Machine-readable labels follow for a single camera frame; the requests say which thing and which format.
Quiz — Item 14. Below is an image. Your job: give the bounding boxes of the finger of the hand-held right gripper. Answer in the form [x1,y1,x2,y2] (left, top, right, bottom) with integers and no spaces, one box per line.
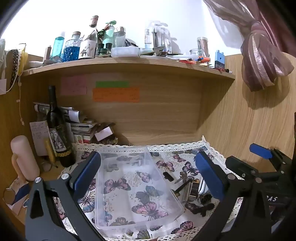
[225,156,260,179]
[249,143,275,160]

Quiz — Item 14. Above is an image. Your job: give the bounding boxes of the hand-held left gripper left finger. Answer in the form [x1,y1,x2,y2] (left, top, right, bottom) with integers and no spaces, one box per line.
[25,151,104,241]

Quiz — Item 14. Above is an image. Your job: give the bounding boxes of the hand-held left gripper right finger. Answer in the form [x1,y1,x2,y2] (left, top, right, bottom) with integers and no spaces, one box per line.
[192,151,271,241]

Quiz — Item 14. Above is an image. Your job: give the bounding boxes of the black round cap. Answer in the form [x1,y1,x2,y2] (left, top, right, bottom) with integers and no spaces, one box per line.
[199,193,213,205]

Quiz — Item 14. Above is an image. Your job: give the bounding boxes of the black butterfly hair clip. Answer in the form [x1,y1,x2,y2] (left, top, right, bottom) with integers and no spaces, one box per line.
[185,202,215,217]

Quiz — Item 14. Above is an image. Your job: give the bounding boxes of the clear plastic container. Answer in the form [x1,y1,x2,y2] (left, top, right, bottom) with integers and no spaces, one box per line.
[95,146,185,232]

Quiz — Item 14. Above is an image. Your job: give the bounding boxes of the silver metal lighter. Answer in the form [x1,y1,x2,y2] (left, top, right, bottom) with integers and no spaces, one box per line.
[182,183,192,203]

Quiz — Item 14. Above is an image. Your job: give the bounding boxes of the butterfly printed lace tablecloth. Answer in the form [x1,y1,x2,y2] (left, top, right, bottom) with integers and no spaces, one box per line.
[54,136,245,241]

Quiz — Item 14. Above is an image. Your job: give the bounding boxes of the stack of books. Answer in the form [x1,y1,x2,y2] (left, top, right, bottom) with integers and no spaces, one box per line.
[70,119,99,144]

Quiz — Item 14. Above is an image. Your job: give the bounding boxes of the lavender paper box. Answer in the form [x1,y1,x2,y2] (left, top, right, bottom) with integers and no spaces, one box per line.
[94,127,113,141]

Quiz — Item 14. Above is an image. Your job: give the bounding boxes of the pile of small trinkets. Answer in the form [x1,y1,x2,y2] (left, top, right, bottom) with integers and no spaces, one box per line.
[92,122,119,145]

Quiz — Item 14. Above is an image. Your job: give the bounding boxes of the yellow tube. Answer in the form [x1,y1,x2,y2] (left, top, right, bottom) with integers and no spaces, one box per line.
[44,138,56,163]

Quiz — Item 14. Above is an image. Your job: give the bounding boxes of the dark wine bottle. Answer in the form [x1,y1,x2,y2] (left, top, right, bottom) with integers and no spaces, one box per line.
[46,86,77,168]

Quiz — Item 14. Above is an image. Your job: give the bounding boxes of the rolled magazine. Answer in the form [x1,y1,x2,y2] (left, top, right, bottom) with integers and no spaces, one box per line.
[33,102,81,123]

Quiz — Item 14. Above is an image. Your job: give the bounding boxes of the white handwritten note paper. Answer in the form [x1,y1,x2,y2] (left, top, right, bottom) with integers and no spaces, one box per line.
[30,120,50,156]

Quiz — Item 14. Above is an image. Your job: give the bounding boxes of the blue and white card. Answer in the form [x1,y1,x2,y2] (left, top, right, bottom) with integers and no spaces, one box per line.
[11,184,31,207]

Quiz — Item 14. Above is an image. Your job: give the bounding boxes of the round silver disc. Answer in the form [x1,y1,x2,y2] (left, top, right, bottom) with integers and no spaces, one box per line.
[3,188,15,205]

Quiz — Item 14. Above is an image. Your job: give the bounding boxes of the orange sticky note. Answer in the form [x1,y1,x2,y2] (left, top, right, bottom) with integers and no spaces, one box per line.
[93,88,140,103]

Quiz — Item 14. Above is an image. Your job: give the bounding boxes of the pink sticky note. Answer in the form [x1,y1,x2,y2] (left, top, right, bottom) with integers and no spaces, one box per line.
[60,75,87,96]

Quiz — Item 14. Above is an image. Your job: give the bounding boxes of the green sticky note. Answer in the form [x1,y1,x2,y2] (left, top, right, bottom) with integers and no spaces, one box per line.
[96,81,129,88]

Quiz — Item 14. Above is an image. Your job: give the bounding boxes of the pink curtain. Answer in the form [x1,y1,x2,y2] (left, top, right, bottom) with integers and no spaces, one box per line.
[203,0,296,92]

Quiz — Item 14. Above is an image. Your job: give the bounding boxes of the blue box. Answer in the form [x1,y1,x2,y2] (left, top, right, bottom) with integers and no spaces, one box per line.
[215,50,225,69]

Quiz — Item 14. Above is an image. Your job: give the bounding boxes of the orange pens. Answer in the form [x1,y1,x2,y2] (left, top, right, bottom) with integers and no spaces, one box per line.
[179,57,211,64]

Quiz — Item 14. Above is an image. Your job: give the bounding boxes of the wooden shelf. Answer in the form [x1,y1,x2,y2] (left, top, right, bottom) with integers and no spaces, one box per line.
[20,56,236,139]

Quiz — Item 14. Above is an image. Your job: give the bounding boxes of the tall glass jar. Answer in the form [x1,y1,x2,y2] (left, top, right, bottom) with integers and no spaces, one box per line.
[197,37,210,57]

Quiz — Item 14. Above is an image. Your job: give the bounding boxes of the blue textured glass bottle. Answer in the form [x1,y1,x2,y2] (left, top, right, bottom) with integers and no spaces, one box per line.
[63,32,82,62]

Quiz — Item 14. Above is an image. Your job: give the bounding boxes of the clear bottle with picture label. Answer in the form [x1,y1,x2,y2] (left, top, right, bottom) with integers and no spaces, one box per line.
[79,15,99,59]

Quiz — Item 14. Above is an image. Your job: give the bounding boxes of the white plastic box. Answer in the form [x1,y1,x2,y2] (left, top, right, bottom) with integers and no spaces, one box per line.
[111,46,139,58]

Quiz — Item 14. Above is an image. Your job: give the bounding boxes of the black lace ribbon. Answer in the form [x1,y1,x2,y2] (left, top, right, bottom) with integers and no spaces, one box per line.
[10,50,19,85]

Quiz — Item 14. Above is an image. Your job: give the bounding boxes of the light blue bottle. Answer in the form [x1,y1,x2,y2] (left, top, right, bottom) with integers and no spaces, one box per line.
[51,32,65,58]

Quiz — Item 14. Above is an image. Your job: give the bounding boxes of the green spray bottle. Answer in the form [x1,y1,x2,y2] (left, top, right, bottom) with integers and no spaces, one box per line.
[102,21,116,50]

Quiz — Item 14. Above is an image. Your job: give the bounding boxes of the clear bottle with silver cap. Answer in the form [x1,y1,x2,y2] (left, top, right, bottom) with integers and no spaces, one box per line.
[114,27,126,48]

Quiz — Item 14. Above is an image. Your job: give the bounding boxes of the clear plastic packaging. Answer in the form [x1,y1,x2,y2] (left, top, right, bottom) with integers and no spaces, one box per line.
[145,21,171,50]

